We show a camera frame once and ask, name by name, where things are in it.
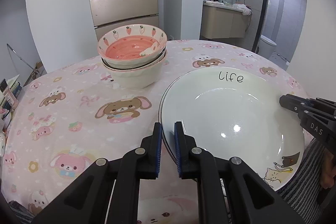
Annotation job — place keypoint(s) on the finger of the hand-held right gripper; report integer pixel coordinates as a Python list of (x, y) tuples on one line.
[(292, 103)]

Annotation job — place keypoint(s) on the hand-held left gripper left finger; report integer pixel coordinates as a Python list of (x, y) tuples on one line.
[(158, 150)]

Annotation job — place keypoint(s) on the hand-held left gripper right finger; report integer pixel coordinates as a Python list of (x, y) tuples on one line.
[(177, 150)]

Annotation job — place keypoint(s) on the white cartoon cat plate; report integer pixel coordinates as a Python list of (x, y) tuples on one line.
[(231, 113)]

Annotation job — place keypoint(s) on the white pink-rimmed bowl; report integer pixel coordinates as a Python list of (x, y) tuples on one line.
[(136, 79)]

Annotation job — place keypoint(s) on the pink strawberry print bowl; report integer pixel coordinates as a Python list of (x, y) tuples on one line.
[(128, 49)]

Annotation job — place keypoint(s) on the person's right hand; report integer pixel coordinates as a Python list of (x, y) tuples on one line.
[(329, 171)]

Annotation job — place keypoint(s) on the white toilet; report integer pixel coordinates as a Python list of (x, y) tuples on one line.
[(267, 45)]

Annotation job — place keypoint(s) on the gray striped clothing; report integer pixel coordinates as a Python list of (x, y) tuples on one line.
[(19, 213), (302, 182)]

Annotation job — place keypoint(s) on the pink cartoon print tablecloth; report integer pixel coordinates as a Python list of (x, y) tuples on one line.
[(78, 113)]

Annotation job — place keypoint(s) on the white towel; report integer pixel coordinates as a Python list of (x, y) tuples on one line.
[(242, 8)]

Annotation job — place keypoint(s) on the beige bathroom vanity cabinet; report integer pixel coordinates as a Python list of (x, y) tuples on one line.
[(223, 22)]

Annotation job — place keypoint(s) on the small cardboard box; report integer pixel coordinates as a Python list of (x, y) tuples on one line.
[(39, 67)]

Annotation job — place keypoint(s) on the stack of books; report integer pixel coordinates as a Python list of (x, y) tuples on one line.
[(10, 92)]

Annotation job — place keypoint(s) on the thin metal rod stand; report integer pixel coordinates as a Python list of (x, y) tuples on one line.
[(18, 54)]

